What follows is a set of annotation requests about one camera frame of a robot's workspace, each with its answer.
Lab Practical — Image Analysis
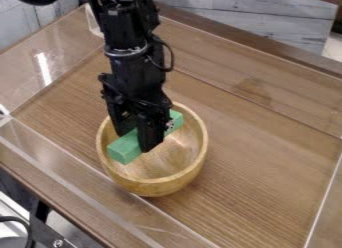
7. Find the green rectangular block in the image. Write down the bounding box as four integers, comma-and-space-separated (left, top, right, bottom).
107, 110, 185, 165

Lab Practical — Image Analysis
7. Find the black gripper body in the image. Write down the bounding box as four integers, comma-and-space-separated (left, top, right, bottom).
99, 46, 173, 122

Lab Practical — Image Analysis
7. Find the black cable below table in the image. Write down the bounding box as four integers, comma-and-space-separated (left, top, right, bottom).
0, 215, 39, 248

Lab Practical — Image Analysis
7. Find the brown wooden bowl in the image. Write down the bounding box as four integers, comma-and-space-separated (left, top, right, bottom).
97, 102, 209, 197

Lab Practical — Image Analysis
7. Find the black table leg bracket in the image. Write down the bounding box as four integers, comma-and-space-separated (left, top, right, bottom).
28, 200, 78, 248

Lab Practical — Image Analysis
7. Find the clear acrylic corner bracket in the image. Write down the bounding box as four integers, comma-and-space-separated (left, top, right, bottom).
86, 5, 105, 38

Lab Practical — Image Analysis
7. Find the clear acrylic tray wall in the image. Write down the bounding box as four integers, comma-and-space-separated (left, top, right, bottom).
0, 115, 218, 248

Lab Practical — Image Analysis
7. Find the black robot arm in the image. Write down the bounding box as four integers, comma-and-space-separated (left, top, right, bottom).
86, 0, 174, 152

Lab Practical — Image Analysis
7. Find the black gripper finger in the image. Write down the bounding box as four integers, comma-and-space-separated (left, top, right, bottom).
137, 113, 171, 153
103, 92, 137, 136

